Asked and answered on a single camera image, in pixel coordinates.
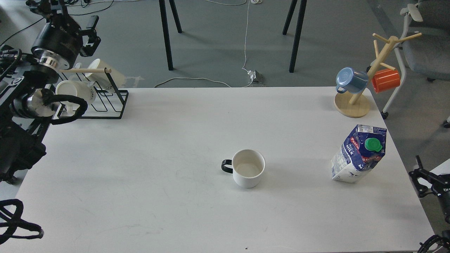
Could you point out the white cup on rack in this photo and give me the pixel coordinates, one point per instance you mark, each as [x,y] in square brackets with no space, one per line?
[83,90]

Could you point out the orange mug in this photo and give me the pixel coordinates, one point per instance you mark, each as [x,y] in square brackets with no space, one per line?
[385,80]

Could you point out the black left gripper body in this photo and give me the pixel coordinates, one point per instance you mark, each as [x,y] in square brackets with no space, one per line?
[57,41]

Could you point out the cream cup on rack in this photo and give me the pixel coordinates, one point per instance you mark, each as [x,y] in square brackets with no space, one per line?
[101,77]

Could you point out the wooden mug tree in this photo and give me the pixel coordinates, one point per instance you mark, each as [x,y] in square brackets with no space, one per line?
[355,104]

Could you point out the black wire cup rack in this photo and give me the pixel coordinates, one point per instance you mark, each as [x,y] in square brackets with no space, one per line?
[107,105]

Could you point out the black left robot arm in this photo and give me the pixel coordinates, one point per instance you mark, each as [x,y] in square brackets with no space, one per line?
[29,104]

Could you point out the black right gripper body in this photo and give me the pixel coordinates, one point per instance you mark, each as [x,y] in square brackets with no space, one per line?
[443,194]

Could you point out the black table leg left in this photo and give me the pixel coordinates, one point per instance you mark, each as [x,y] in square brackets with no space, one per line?
[166,35]

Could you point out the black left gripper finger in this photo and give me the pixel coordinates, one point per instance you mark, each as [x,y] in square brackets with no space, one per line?
[54,11]
[93,41]

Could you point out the white power plug adapter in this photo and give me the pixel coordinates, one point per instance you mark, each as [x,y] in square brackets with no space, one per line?
[255,77]

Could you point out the blue mug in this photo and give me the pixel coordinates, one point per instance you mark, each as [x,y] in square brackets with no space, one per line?
[350,80]

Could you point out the black table leg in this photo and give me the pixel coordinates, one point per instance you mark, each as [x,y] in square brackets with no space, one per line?
[298,30]
[166,35]

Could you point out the blue white milk carton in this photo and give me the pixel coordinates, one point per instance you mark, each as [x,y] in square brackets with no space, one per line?
[360,152]

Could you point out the black table leg right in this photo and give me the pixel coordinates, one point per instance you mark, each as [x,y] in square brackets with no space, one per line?
[298,30]

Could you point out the white mug black handle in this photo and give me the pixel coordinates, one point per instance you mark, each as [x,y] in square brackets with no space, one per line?
[247,167]

